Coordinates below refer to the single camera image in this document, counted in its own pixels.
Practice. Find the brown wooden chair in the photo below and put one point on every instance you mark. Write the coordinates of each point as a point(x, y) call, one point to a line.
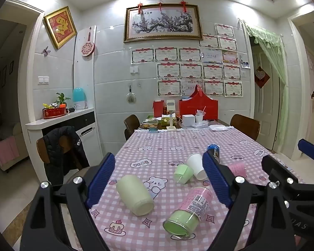
point(41, 151)
point(132, 125)
point(246, 125)

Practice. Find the black puffer jacket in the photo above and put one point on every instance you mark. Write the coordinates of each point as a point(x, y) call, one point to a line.
point(65, 149)

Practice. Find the clear food container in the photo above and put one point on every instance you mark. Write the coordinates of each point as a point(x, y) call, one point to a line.
point(149, 124)

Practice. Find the white square box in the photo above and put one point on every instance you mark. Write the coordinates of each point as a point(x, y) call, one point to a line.
point(188, 121)

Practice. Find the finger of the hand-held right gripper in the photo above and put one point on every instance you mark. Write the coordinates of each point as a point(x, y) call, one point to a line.
point(278, 167)
point(310, 149)

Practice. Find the group of wall certificates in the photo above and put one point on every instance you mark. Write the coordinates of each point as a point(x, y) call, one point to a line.
point(191, 70)

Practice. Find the framed plum blossom painting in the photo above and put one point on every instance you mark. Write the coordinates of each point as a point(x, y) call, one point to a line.
point(162, 23)

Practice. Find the small green potted plant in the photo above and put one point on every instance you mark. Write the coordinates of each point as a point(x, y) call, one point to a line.
point(62, 99)

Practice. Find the white hanging brush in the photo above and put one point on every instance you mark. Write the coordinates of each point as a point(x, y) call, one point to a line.
point(130, 96)

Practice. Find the pink checkered bear tablecloth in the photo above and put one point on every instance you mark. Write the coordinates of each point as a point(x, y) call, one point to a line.
point(170, 146)

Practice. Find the green cup with pink label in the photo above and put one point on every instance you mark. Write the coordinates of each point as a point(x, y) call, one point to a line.
point(189, 213)

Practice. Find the clear plastic cup with straw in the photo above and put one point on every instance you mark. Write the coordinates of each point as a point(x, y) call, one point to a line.
point(200, 116)

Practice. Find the white paper cup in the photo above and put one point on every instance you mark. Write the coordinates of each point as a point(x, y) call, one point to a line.
point(197, 165)

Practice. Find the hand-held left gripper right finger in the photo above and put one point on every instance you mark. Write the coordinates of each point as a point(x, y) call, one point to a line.
point(216, 181)

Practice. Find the small wall photo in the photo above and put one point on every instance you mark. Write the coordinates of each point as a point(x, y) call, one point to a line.
point(245, 65)

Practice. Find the small red gift bag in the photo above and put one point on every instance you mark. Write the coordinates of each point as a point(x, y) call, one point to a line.
point(159, 108)

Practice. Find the framed red calligraphy picture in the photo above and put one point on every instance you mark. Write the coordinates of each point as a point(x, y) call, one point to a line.
point(60, 27)

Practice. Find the red round tray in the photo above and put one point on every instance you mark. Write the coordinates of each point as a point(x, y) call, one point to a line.
point(53, 113)

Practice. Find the cream plastic cup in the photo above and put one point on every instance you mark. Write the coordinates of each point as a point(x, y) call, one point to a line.
point(134, 194)

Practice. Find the large red gift bag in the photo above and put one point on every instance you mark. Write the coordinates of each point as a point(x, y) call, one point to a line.
point(198, 104)

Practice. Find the purple butterfly wall decal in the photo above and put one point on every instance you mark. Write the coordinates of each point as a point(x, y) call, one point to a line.
point(46, 50)

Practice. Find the red knot tassel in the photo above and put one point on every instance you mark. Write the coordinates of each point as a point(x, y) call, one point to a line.
point(160, 5)
point(183, 5)
point(140, 7)

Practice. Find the blue drink can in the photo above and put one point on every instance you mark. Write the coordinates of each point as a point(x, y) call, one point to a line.
point(215, 151)

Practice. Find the white panel door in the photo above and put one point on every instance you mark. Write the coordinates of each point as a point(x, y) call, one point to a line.
point(264, 115)

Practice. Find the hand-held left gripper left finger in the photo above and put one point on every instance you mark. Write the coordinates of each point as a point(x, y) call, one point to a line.
point(100, 181)

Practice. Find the white desk stand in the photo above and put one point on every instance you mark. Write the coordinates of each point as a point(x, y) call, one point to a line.
point(171, 109)

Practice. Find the white double wall switch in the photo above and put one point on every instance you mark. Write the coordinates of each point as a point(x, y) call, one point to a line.
point(43, 79)

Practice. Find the red diamond door decoration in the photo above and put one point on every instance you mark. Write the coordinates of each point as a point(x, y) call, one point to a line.
point(261, 77)

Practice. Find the white crumpled cloth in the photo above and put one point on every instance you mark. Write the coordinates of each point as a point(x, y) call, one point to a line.
point(221, 127)

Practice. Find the white wall socket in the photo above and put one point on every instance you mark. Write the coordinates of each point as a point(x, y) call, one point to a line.
point(134, 69)

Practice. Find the white counter cabinet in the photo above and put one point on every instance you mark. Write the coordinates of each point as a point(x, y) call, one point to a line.
point(68, 125)

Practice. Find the green sheer door curtain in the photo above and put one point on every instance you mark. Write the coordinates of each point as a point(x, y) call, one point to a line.
point(280, 70)

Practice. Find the pink blanket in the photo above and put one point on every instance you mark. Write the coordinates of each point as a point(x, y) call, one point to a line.
point(5, 150)

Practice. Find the small light green cup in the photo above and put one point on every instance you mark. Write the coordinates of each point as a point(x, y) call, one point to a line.
point(183, 174)

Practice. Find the red round hanging ornament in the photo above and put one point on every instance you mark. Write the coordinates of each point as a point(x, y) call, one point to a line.
point(88, 48)

